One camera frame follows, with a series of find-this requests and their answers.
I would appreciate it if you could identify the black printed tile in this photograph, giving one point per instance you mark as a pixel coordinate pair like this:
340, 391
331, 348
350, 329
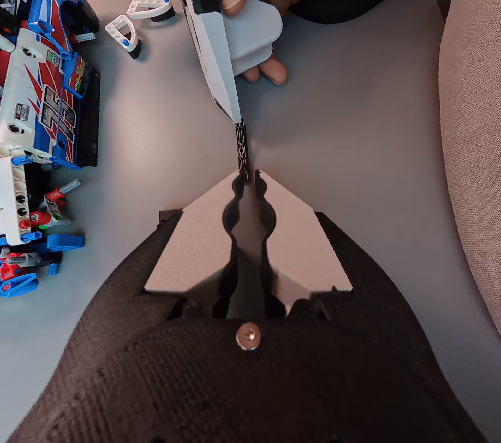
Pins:
242, 149

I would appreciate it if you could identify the toy brick race car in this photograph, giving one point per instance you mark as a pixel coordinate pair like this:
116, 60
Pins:
39, 98

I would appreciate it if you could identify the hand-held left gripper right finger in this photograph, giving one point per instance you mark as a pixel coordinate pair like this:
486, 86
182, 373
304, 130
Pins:
305, 251

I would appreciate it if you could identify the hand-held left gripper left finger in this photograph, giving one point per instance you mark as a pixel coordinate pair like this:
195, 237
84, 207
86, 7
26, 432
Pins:
191, 251

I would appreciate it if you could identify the white curved brick piece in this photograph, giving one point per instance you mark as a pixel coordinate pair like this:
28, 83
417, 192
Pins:
119, 30
148, 6

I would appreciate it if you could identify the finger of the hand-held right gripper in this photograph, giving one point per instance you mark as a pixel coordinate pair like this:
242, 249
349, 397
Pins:
219, 71

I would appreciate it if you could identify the person's beige hoodie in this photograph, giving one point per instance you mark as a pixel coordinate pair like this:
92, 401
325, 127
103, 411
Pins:
477, 137

